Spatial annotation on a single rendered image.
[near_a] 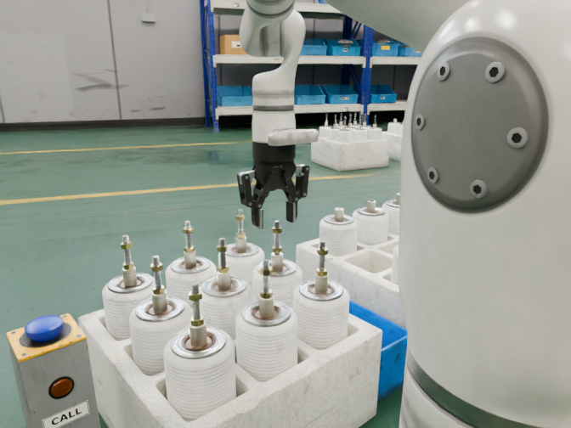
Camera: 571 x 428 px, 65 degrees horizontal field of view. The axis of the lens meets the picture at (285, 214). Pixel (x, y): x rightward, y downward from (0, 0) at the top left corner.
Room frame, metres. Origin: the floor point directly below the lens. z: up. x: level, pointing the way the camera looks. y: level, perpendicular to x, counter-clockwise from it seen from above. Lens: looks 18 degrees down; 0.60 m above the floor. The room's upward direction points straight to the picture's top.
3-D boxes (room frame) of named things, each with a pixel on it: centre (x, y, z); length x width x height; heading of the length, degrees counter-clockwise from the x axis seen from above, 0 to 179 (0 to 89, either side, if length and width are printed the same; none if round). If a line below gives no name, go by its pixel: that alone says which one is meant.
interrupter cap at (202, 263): (0.79, 0.18, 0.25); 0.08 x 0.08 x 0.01
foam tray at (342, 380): (0.70, 0.11, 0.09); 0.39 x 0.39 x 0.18; 40
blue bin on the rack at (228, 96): (5.24, 0.60, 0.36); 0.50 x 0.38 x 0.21; 19
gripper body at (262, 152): (0.77, 0.02, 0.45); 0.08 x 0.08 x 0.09
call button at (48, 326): (0.45, 0.28, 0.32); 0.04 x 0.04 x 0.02
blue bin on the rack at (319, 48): (5.48, -0.23, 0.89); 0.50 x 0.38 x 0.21; 17
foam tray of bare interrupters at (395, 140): (3.30, -0.97, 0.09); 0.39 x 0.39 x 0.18; 21
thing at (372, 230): (1.13, -0.23, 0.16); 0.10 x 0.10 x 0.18
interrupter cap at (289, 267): (0.77, 0.02, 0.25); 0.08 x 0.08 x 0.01
